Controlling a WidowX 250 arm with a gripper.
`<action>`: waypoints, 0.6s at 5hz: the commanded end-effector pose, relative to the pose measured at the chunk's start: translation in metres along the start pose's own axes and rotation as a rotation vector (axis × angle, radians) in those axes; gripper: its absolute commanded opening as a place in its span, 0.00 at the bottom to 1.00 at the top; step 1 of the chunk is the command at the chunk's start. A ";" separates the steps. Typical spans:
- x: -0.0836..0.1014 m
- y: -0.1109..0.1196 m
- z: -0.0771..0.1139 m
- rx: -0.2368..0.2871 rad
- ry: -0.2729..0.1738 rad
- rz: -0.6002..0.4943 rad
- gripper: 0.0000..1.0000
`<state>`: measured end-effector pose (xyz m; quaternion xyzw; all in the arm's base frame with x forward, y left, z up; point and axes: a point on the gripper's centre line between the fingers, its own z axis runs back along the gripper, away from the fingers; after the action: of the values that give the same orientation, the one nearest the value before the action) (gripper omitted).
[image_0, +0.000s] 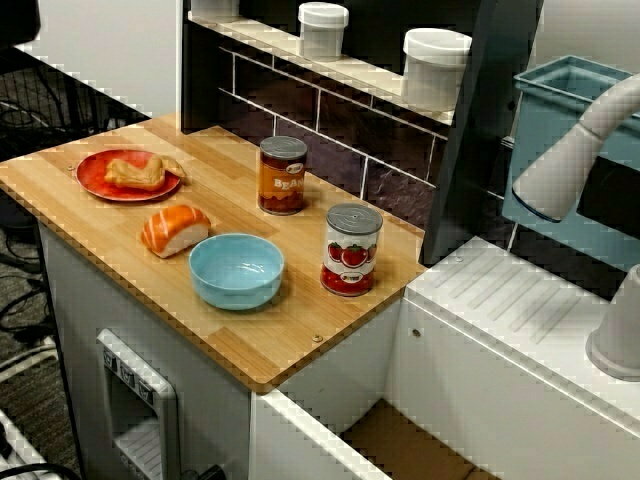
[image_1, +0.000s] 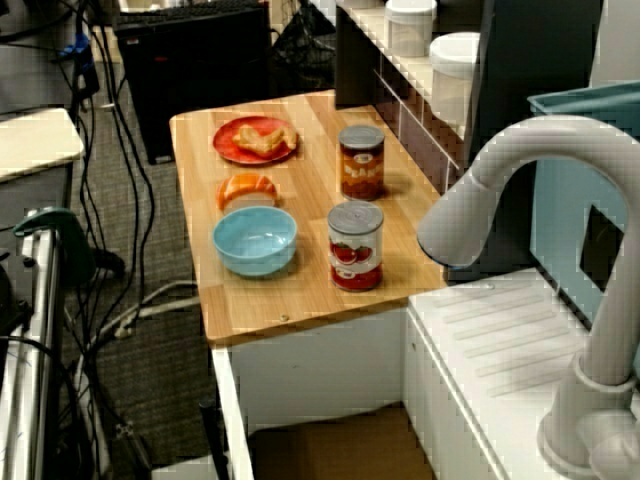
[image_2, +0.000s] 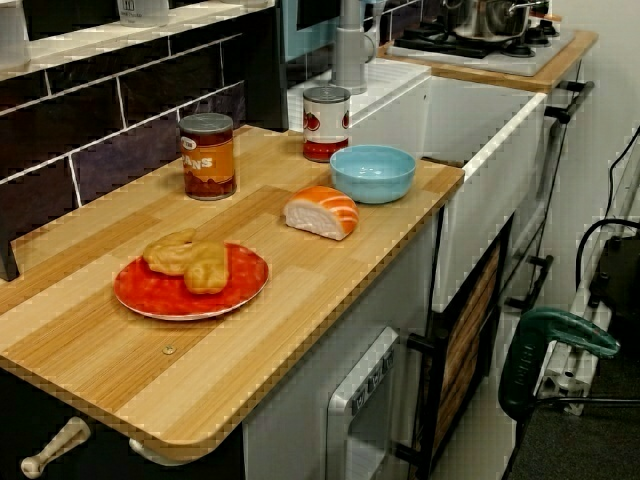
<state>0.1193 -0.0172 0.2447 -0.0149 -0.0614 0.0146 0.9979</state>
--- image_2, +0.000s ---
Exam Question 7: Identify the toy salmon sushi piece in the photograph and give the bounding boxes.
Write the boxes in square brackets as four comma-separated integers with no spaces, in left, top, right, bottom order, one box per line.
[283,185,360,242]

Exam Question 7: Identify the plain white canister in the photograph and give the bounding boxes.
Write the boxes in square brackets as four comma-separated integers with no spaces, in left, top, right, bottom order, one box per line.
[0,0,32,69]

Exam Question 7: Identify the green power tool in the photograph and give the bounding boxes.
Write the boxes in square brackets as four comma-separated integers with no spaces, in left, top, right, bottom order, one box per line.
[498,306,622,410]

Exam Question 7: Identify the teal toy cabinet box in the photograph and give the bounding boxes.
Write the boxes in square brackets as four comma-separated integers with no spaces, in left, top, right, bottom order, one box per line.
[279,0,342,64]

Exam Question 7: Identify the black shelf support panel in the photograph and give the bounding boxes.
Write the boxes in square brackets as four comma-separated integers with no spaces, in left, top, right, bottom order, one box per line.
[242,7,291,132]

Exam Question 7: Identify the white rounded handle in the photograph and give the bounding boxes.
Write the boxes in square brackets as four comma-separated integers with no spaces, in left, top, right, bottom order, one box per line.
[128,437,201,467]

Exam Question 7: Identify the white toy sink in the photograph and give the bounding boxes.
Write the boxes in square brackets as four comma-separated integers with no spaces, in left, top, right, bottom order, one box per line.
[287,57,549,314]

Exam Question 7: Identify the labelled white canister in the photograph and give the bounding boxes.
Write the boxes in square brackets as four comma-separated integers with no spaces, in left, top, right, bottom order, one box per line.
[117,0,171,29]

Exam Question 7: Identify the white toy dishwasher door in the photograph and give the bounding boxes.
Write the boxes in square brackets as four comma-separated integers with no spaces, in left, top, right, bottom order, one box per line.
[327,327,401,480]

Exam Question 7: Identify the stainless steel pot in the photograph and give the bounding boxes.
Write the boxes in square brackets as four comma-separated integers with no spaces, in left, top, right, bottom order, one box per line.
[442,0,550,44]

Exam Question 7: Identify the wood panel black frame door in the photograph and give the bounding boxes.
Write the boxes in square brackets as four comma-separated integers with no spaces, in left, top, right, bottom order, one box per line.
[407,214,516,471]

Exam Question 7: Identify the thin black cable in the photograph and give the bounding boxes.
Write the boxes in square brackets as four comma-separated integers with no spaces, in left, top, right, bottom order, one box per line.
[607,132,640,216]

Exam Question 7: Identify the white toy kitchen cabinet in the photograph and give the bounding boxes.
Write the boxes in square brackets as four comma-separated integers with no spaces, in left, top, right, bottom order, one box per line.
[242,207,584,480]

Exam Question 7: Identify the grey toy faucet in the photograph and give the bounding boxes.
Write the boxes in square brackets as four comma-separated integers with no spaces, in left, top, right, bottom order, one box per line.
[329,0,377,96]

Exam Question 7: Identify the tan toy pastry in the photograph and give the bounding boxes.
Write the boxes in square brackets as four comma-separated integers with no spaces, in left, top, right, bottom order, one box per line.
[142,228,231,296]

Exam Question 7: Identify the tomato soup can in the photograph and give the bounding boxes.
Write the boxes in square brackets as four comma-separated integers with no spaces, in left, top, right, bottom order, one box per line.
[301,85,352,164]

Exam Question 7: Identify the aluminium extrusion rail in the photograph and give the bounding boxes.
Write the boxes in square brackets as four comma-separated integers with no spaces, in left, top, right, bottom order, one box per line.
[532,149,640,417]

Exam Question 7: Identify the black equipment box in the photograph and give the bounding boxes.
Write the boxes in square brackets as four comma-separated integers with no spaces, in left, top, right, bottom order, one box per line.
[587,233,640,321]

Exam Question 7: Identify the white lever handle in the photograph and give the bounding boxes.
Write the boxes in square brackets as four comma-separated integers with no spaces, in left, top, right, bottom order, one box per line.
[19,417,92,477]

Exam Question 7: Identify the orange beans can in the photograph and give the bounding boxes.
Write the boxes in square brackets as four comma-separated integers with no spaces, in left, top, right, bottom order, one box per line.
[178,112,238,202]

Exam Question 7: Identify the thick black cable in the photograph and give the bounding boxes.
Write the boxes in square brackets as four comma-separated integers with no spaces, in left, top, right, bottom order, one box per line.
[574,218,640,301]

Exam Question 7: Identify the black cabinet handle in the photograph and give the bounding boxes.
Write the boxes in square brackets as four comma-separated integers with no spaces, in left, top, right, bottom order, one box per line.
[503,254,555,311]
[543,79,596,125]

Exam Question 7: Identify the red plate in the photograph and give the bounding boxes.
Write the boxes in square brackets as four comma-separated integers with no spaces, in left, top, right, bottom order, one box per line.
[113,241,270,322]

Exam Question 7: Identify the grey stove hob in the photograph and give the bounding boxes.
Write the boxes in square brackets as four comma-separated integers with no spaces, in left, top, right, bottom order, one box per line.
[384,22,576,78]

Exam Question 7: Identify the light blue bowl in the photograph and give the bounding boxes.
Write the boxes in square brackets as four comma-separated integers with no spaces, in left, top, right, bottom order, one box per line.
[329,144,417,205]

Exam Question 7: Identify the black burner grate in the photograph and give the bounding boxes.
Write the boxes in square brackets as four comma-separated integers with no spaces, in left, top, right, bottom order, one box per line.
[397,19,560,60]

